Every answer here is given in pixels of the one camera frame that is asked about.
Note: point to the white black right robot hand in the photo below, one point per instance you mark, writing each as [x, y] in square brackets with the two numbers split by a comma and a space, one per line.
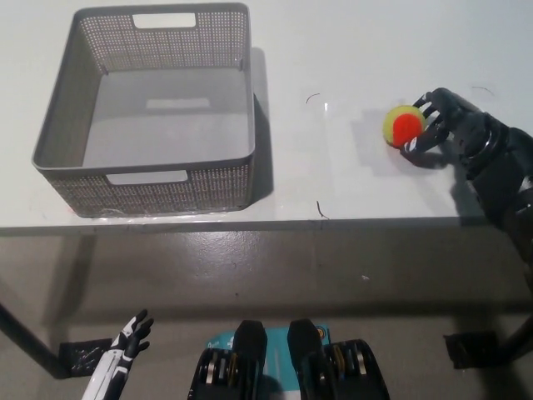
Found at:
[454, 125]

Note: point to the orange and yellow tennis ball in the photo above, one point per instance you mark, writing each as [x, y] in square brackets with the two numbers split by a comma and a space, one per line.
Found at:
[401, 125]

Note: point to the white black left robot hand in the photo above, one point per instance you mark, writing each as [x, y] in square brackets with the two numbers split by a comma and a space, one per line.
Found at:
[118, 354]

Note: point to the black metal table leg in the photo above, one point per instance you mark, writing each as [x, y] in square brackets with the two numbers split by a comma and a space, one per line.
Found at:
[518, 337]
[29, 333]

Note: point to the black floor foot plate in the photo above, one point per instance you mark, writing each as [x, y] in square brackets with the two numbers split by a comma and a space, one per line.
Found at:
[83, 359]
[470, 350]

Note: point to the grey perforated plastic basket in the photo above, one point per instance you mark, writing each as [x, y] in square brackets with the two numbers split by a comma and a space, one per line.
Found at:
[166, 121]

